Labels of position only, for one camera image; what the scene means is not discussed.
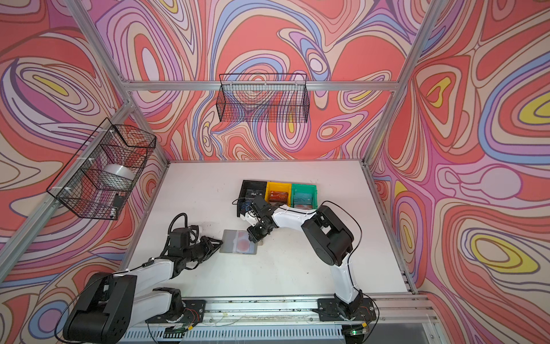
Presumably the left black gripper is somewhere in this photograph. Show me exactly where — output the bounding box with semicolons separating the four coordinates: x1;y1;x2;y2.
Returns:
180;236;223;264

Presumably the pink white circle card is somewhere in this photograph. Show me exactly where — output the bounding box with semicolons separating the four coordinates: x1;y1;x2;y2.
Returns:
235;231;257;255

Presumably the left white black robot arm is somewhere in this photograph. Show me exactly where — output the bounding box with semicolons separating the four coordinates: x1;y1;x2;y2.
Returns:
57;225;223;343

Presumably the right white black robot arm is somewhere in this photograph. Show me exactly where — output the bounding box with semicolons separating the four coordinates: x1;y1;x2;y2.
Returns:
239;196;363;320

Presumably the black plastic bin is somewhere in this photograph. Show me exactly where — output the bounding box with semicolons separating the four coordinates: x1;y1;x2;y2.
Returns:
236;180;267;217

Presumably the yellow plastic bin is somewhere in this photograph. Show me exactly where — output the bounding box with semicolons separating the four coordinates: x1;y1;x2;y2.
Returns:
265;181;292;206

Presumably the green plastic bin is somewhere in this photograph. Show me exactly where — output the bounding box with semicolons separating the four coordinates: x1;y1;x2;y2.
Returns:
291;183;318;210

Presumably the silver tape roll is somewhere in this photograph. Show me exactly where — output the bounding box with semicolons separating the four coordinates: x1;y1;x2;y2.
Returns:
100;164;135;191

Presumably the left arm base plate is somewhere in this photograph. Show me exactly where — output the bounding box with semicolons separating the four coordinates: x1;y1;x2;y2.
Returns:
146;299;206;325

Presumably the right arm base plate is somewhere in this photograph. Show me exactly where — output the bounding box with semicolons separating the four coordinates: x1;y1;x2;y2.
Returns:
312;296;378;323

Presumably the left black wire basket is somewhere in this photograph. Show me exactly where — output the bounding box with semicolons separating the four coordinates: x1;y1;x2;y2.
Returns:
47;119;157;221

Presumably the black wire basket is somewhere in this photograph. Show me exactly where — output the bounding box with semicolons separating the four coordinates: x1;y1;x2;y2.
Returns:
47;119;157;221
216;73;310;123

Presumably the back black wire basket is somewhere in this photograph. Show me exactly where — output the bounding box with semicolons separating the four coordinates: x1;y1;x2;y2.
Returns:
216;73;310;123

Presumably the aluminium front rail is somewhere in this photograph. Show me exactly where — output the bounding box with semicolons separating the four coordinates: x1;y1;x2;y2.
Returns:
184;293;441;327

